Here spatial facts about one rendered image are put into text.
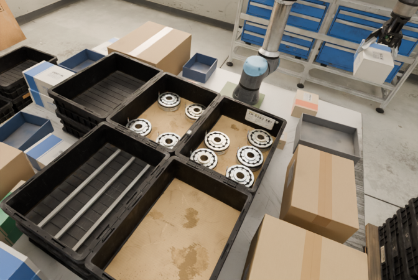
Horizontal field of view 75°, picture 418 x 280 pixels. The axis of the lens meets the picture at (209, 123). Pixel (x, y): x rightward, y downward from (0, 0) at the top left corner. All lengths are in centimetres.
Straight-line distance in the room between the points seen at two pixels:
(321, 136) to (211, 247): 80
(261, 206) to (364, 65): 73
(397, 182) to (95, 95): 228
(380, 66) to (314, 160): 49
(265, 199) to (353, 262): 39
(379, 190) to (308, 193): 150
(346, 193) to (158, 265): 68
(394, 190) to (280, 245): 180
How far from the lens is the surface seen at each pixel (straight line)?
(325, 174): 112
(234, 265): 102
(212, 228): 91
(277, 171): 126
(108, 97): 133
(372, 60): 134
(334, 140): 144
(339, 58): 298
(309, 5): 280
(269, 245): 85
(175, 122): 117
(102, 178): 102
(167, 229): 90
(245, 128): 120
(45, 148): 123
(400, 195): 257
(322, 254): 90
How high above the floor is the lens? 165
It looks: 44 degrees down
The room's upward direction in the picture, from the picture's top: 8 degrees clockwise
